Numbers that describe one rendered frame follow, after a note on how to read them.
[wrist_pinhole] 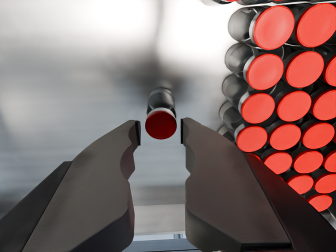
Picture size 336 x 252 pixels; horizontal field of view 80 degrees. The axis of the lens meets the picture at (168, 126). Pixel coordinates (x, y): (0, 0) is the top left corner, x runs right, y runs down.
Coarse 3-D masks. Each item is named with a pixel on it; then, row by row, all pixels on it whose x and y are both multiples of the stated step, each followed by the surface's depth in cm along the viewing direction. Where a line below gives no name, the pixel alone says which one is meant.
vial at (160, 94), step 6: (156, 90) 16; (162, 90) 16; (168, 90) 16; (150, 96) 15; (156, 96) 15; (162, 96) 15; (168, 96) 15; (150, 102) 14; (156, 102) 14; (162, 102) 14; (168, 102) 14; (174, 102) 16; (150, 108) 14; (156, 108) 13; (162, 108) 13; (168, 108) 14; (174, 108) 14; (174, 114) 14
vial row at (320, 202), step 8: (328, 120) 14; (328, 144) 15; (320, 152) 15; (328, 152) 15; (328, 160) 15; (320, 168) 16; (328, 168) 15; (312, 176) 16; (320, 176) 16; (328, 176) 15; (320, 184) 16; (328, 184) 16; (312, 192) 17; (320, 192) 16; (328, 192) 16; (312, 200) 17; (320, 200) 17; (328, 200) 17; (320, 208) 17
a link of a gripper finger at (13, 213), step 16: (48, 176) 8; (32, 192) 7; (48, 192) 7; (16, 208) 6; (32, 208) 6; (0, 224) 6; (16, 224) 6; (32, 224) 6; (0, 240) 6; (16, 240) 5
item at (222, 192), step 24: (192, 120) 11; (192, 144) 9; (216, 144) 9; (192, 168) 9; (216, 168) 8; (240, 168) 8; (192, 192) 7; (216, 192) 7; (240, 192) 7; (192, 216) 6; (216, 216) 6; (240, 216) 6; (264, 216) 6; (192, 240) 7; (216, 240) 6; (240, 240) 5; (264, 240) 5; (288, 240) 5
